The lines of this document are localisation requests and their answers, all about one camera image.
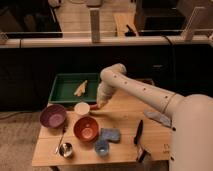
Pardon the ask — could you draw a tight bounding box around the black object on shelf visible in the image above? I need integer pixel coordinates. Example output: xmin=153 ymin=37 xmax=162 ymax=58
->
xmin=125 ymin=25 xmax=136 ymax=37

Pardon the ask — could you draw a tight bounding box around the blue sponge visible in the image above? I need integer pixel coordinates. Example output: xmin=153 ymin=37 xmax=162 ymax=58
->
xmin=100 ymin=128 xmax=121 ymax=143

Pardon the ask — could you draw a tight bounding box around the white horizontal rail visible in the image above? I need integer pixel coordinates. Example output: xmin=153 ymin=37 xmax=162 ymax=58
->
xmin=0 ymin=35 xmax=213 ymax=49

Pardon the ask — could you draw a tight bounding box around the small white bowl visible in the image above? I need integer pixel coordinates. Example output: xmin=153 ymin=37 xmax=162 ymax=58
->
xmin=74 ymin=102 xmax=90 ymax=116

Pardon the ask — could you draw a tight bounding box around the yellow banana piece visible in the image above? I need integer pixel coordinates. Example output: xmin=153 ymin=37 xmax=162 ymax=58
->
xmin=74 ymin=80 xmax=88 ymax=97

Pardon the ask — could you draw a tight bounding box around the purple bowl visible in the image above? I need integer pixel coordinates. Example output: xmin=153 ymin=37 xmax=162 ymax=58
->
xmin=40 ymin=104 xmax=66 ymax=128

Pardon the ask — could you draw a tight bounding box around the small blue cup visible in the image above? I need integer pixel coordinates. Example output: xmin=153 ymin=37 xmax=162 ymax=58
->
xmin=95 ymin=139 xmax=109 ymax=157

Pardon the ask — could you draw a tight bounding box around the white centre post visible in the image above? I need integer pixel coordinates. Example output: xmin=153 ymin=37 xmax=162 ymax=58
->
xmin=90 ymin=8 xmax=100 ymax=43

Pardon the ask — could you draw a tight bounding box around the metal spoon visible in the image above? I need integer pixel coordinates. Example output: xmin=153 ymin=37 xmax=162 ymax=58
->
xmin=55 ymin=126 xmax=67 ymax=154

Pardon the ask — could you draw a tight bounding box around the white right post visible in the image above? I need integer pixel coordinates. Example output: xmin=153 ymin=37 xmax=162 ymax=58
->
xmin=181 ymin=6 xmax=205 ymax=41

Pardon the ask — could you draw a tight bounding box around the grey cloth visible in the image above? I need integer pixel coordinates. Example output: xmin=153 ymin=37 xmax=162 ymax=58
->
xmin=144 ymin=110 xmax=171 ymax=127

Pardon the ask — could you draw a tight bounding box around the small metal cup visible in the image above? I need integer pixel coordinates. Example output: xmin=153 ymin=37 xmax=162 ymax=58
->
xmin=59 ymin=143 xmax=73 ymax=158

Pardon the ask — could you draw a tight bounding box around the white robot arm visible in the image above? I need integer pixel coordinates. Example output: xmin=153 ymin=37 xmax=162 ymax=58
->
xmin=97 ymin=63 xmax=213 ymax=171

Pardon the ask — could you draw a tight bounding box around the green plastic tray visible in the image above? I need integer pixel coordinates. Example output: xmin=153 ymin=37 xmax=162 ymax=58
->
xmin=49 ymin=73 xmax=100 ymax=105

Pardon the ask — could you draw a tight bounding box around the white post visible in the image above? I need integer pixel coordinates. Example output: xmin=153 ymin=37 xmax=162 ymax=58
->
xmin=90 ymin=8 xmax=100 ymax=43
xmin=181 ymin=6 xmax=205 ymax=41

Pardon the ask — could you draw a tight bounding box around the red-brown bowl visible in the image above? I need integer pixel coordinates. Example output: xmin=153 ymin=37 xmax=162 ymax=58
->
xmin=73 ymin=117 xmax=99 ymax=142

